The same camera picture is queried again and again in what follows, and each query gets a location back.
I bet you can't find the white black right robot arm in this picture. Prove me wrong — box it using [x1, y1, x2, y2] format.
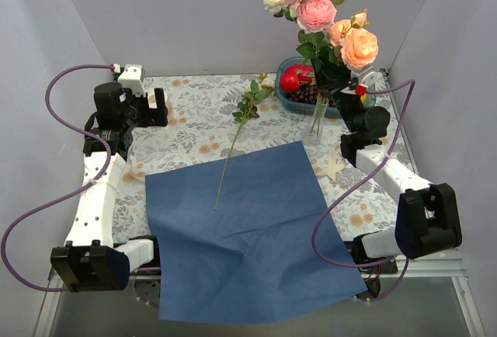
[312, 59, 462, 273]

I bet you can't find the clear glass vase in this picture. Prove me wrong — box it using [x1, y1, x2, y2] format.
[302, 96, 328, 146]

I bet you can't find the teal plastic fruit basket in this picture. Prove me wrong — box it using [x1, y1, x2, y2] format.
[274, 56, 377, 119]

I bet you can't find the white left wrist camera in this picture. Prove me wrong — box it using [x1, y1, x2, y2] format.
[117, 64, 145, 97]

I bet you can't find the pink rose stem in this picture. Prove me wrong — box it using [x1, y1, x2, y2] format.
[283, 0, 345, 72]
[328, 9, 379, 71]

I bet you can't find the red apple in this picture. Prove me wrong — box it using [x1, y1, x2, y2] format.
[280, 70, 300, 93]

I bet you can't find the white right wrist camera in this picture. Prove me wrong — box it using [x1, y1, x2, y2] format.
[350, 64, 381, 96]

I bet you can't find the wrapped toilet paper roll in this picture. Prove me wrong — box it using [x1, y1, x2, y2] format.
[148, 91, 174, 121]

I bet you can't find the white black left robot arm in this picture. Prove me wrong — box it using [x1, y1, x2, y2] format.
[50, 82, 169, 292]

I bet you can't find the floral patterned tablecloth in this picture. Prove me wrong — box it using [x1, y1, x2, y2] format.
[112, 75, 397, 243]

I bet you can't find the green eucalyptus stem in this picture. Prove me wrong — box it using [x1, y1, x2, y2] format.
[214, 72, 275, 210]

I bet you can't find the aluminium frame rail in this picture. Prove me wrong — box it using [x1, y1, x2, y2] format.
[46, 249, 467, 282]

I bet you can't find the blue wrapping paper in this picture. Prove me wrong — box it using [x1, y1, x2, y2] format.
[145, 142, 366, 324]

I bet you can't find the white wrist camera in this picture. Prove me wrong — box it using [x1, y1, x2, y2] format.
[117, 64, 145, 97]
[350, 64, 381, 96]

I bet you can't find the dark purple grapes bunch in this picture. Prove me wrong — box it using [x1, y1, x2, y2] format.
[287, 85, 321, 105]

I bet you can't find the pink dragon fruit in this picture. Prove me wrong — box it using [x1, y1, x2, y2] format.
[286, 64, 315, 85]

